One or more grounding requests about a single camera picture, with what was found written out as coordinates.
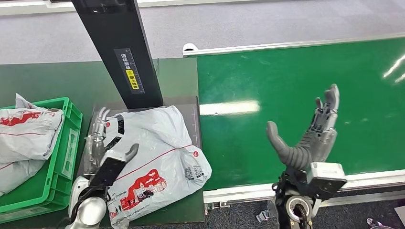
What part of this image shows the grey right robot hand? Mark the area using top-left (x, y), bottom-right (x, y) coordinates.
top-left (266, 83), bottom-right (340, 172)

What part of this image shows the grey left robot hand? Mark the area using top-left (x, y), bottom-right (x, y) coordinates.
top-left (83, 106), bottom-right (140, 177)

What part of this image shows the white courier bag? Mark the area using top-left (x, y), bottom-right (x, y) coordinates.
top-left (104, 105), bottom-right (213, 229)

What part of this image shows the green conveyor belt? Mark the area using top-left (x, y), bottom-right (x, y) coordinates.
top-left (196, 37), bottom-right (405, 191)

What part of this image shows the green plastic crate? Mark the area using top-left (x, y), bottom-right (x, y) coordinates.
top-left (0, 97), bottom-right (84, 224)

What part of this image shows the grey courier bag, red print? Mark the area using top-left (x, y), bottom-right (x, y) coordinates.
top-left (0, 93), bottom-right (65, 164)

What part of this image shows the dark green table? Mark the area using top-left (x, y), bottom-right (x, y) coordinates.
top-left (0, 57), bottom-right (206, 229)

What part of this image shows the plain grey courier bag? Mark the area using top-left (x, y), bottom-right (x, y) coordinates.
top-left (0, 159), bottom-right (47, 197)

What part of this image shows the black yellow column label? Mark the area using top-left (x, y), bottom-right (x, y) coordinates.
top-left (113, 48), bottom-right (146, 95)

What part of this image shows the small metal floor fitting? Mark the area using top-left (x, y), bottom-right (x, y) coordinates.
top-left (367, 218), bottom-right (394, 229)

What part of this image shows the black scanner platform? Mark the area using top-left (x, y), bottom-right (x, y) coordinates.
top-left (75, 96), bottom-right (203, 177)

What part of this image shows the black scanner column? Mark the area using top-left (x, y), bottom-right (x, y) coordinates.
top-left (70, 0), bottom-right (164, 110)

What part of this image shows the grey floor plate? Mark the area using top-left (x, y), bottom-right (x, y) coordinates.
top-left (394, 206), bottom-right (405, 229)

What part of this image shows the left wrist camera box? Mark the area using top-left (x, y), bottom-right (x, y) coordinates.
top-left (89, 149), bottom-right (128, 187)

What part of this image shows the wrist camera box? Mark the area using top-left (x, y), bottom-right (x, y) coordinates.
top-left (306, 162), bottom-right (348, 200)
top-left (89, 149), bottom-right (128, 187)

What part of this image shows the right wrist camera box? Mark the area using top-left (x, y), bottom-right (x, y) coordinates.
top-left (306, 162), bottom-right (348, 200)

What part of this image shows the wide aluminium conveyor rail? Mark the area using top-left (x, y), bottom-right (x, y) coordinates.
top-left (203, 170), bottom-right (405, 213)

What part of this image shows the thin aluminium conveyor rail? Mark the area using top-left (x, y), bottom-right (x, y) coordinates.
top-left (182, 32), bottom-right (405, 58)

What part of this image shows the white rail end cap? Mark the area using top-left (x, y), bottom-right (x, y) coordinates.
top-left (182, 42), bottom-right (199, 53)

